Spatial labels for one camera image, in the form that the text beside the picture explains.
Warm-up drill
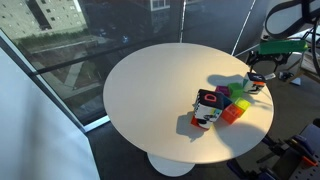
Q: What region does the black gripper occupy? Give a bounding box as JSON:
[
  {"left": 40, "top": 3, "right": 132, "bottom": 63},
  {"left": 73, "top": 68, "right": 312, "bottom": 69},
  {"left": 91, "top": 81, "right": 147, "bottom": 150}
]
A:
[{"left": 246, "top": 52, "right": 290, "bottom": 73}]

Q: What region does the soft block with letter A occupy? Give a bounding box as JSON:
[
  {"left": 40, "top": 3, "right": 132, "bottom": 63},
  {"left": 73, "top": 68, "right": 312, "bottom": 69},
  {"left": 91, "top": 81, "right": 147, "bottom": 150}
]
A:
[{"left": 243, "top": 72, "right": 266, "bottom": 94}]

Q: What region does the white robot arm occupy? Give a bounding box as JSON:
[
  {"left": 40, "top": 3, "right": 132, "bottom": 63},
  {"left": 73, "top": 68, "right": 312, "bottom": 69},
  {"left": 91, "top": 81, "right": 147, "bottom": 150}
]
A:
[{"left": 246, "top": 0, "right": 320, "bottom": 74}]

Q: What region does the soft block with letter D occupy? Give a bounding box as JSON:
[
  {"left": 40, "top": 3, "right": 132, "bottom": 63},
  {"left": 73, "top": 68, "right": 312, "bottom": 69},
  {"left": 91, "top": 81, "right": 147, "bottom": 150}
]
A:
[{"left": 194, "top": 89, "right": 232, "bottom": 122}]

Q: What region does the green plastic cube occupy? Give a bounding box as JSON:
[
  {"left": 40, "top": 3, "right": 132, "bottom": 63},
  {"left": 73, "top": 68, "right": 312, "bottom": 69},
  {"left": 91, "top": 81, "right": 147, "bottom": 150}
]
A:
[{"left": 227, "top": 83, "right": 243, "bottom": 98}]

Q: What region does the yellow plastic cube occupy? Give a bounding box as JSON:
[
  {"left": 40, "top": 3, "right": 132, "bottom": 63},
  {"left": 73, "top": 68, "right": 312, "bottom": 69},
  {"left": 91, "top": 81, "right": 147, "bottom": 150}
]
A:
[{"left": 234, "top": 97, "right": 251, "bottom": 112}]

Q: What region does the pink plastic cube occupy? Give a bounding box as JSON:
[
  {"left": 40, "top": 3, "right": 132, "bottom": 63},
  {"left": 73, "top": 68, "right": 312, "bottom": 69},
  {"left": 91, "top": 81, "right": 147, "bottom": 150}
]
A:
[{"left": 215, "top": 86, "right": 230, "bottom": 97}]

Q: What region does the orange plastic cube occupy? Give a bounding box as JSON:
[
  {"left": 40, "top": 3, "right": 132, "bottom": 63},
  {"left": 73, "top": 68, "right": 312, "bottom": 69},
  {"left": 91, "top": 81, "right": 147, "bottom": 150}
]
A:
[{"left": 221, "top": 104, "right": 243, "bottom": 124}]

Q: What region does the round white table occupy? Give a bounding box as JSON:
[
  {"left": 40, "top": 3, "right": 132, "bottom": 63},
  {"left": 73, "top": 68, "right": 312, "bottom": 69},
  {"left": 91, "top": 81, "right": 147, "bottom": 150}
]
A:
[{"left": 103, "top": 43, "right": 274, "bottom": 164}]

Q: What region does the black clamp with orange handle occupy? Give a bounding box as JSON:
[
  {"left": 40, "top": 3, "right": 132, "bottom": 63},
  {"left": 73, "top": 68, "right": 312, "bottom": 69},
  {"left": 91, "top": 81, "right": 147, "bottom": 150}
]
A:
[{"left": 227, "top": 118, "right": 320, "bottom": 180}]

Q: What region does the white table pedestal base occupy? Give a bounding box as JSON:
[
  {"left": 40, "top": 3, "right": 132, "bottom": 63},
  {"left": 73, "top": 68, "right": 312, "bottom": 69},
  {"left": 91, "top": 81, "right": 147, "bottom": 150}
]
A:
[{"left": 147, "top": 153, "right": 194, "bottom": 177}]

